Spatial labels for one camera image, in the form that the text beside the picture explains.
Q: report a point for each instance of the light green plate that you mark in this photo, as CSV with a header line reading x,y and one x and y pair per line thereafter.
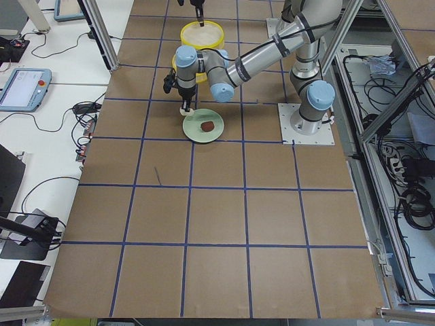
x,y
192,129

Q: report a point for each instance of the brown bun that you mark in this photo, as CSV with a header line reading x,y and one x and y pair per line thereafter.
x,y
207,126

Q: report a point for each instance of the black power adapter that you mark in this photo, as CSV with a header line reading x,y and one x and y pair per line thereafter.
x,y
86,108

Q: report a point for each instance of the blue teach pendant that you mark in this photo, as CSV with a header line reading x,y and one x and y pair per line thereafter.
x,y
67,10
25,90

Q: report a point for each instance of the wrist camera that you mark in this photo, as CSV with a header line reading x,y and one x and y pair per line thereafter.
x,y
169,83

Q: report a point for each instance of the black camera tripod arm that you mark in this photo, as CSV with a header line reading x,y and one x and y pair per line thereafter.
x,y
35,228

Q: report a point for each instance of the white steamed bun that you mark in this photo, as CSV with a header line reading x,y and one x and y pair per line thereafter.
x,y
186,111

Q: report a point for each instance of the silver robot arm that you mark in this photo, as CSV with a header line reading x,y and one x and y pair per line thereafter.
x,y
224,74

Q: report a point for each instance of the aluminium frame post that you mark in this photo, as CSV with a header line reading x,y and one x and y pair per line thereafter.
x,y
97,26

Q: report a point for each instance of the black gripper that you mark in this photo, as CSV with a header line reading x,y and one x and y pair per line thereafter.
x,y
186,93

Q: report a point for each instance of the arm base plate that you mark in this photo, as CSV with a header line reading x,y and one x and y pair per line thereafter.
x,y
285,30
297,131

